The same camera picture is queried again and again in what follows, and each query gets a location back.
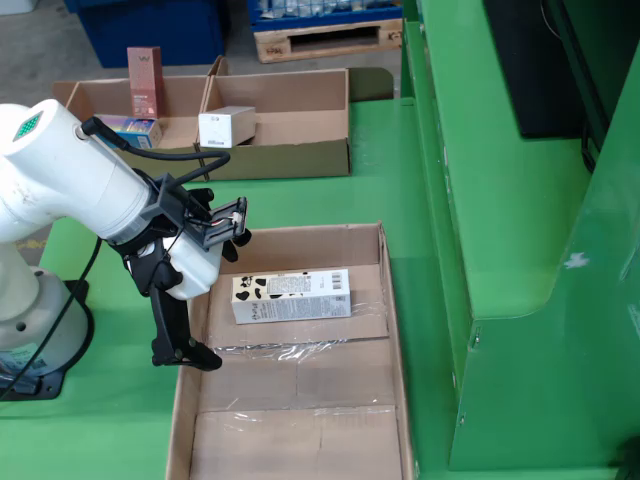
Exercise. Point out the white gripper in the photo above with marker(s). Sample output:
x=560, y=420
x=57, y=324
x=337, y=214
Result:
x=195, y=270

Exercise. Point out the cow print white carton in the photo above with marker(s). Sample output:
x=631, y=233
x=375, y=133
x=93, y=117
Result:
x=300, y=305

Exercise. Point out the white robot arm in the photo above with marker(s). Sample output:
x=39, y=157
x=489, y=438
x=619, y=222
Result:
x=60, y=165

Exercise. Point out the large shallow cardboard tray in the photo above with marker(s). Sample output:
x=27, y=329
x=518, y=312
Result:
x=300, y=380

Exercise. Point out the open brown cardboard box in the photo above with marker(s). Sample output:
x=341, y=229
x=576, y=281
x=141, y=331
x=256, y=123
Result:
x=180, y=100
x=300, y=125

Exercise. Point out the small white carton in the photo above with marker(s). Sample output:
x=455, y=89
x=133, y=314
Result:
x=220, y=127

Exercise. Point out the iridescent blue carton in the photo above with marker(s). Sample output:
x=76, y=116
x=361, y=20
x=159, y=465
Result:
x=135, y=131

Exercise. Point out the tall pink carton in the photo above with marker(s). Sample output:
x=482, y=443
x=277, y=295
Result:
x=145, y=80

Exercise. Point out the wooden pallet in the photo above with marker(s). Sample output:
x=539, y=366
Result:
x=272, y=47

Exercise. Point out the blue plastic bin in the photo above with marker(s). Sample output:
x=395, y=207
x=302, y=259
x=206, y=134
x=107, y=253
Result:
x=150, y=35

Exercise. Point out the green metal rack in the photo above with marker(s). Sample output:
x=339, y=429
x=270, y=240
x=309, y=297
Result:
x=500, y=200

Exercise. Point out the white plastic object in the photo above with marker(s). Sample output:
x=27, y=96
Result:
x=15, y=6

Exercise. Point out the black flat panel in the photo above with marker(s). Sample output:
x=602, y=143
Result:
x=540, y=75

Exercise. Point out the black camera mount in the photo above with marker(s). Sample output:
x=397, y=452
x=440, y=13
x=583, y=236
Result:
x=165, y=205

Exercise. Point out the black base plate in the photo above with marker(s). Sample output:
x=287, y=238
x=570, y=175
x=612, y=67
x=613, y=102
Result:
x=50, y=387

